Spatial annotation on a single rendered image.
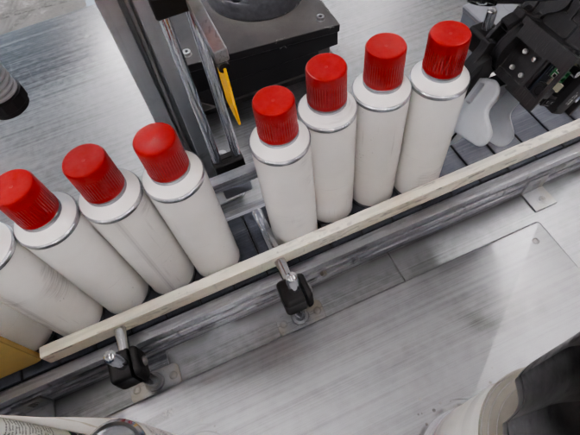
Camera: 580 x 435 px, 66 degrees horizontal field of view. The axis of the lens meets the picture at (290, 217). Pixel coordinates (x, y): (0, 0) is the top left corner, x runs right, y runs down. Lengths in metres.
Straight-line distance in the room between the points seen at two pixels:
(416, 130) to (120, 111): 0.49
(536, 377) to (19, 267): 0.36
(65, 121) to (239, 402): 0.53
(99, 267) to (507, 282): 0.40
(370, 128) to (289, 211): 0.11
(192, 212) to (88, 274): 0.11
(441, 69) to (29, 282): 0.38
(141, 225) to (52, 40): 0.64
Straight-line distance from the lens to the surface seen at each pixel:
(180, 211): 0.38
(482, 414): 0.28
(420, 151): 0.47
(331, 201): 0.47
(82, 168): 0.35
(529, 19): 0.46
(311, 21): 0.71
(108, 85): 0.83
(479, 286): 0.50
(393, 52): 0.38
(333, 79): 0.36
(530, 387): 0.23
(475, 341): 0.48
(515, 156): 0.56
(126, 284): 0.47
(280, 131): 0.35
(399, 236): 0.54
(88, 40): 0.94
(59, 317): 0.48
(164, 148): 0.34
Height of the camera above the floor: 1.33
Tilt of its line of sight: 59 degrees down
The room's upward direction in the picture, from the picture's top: 10 degrees counter-clockwise
